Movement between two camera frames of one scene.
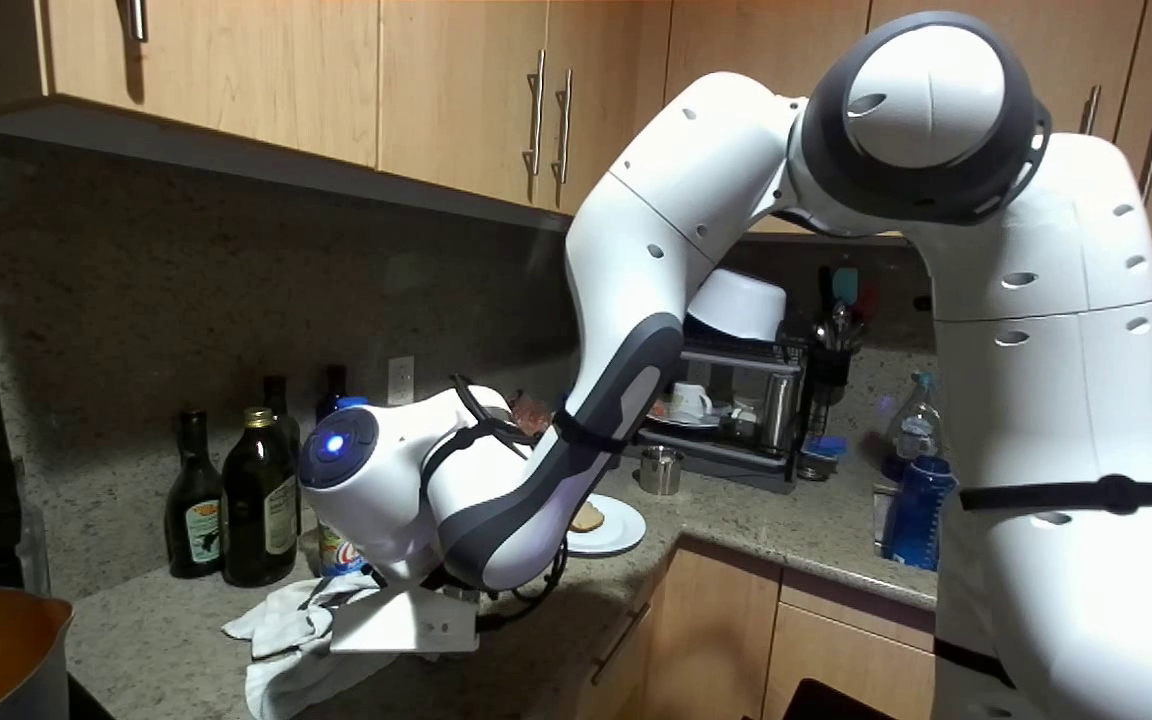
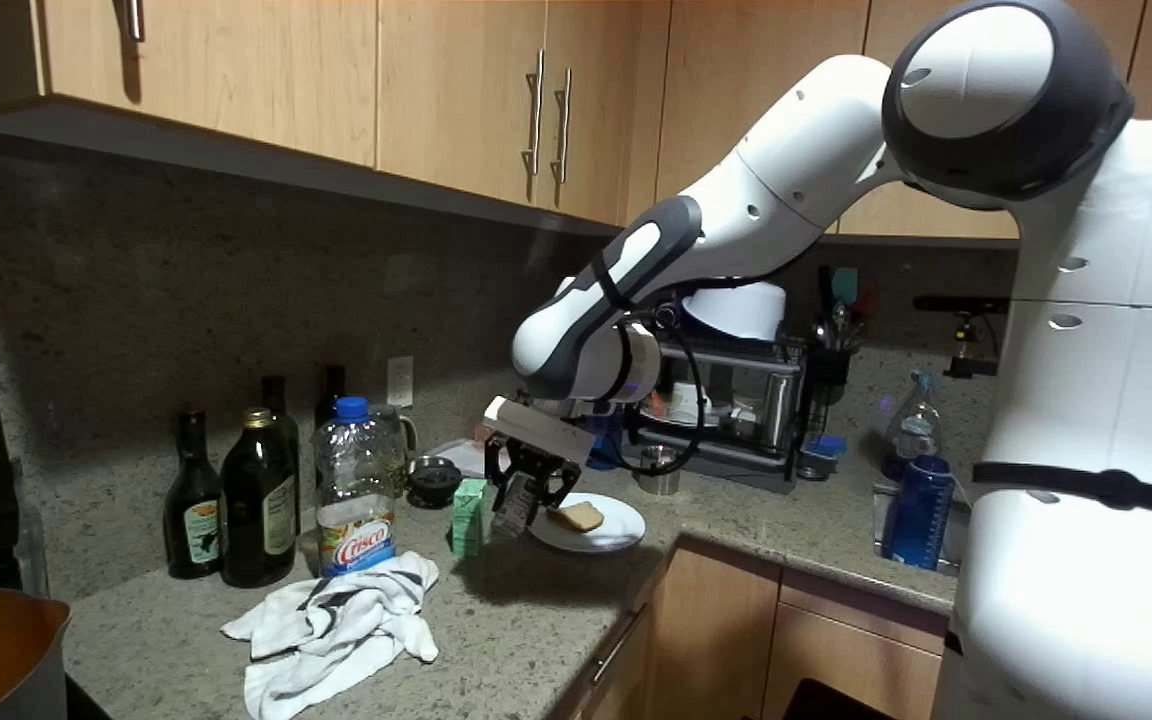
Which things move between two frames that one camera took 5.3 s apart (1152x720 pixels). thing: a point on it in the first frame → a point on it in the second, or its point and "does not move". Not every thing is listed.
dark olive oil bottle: (263, 506) does not move
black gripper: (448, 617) → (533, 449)
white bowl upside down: (742, 306) does not move
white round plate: (620, 524) does not move
